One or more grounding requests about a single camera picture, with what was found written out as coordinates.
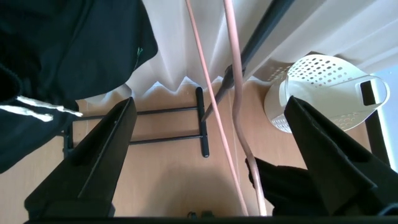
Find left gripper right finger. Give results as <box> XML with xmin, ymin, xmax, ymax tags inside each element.
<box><xmin>284</xmin><ymin>95</ymin><xmax>398</xmax><ymax>217</ymax></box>

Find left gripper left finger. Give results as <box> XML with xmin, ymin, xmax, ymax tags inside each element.
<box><xmin>24</xmin><ymin>96</ymin><xmax>138</xmax><ymax>218</ymax></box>

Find black short-sleeved shirt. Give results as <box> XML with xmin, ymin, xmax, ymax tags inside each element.
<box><xmin>245</xmin><ymin>157</ymin><xmax>330</xmax><ymax>217</ymax></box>

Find black shorts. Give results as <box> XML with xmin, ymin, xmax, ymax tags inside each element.
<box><xmin>0</xmin><ymin>0</ymin><xmax>159</xmax><ymax>174</ymax></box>

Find pink clothes hanger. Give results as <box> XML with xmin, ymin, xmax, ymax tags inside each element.
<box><xmin>185</xmin><ymin>0</ymin><xmax>268</xmax><ymax>217</ymax></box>

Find white laundry basket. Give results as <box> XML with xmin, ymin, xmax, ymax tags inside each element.
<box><xmin>264</xmin><ymin>54</ymin><xmax>391</xmax><ymax>134</ymax></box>

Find black clothes rack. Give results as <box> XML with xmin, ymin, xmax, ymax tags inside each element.
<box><xmin>63</xmin><ymin>0</ymin><xmax>296</xmax><ymax>158</ymax></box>

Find beige curtain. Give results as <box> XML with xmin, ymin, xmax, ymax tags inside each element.
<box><xmin>77</xmin><ymin>0</ymin><xmax>398</xmax><ymax>100</ymax></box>

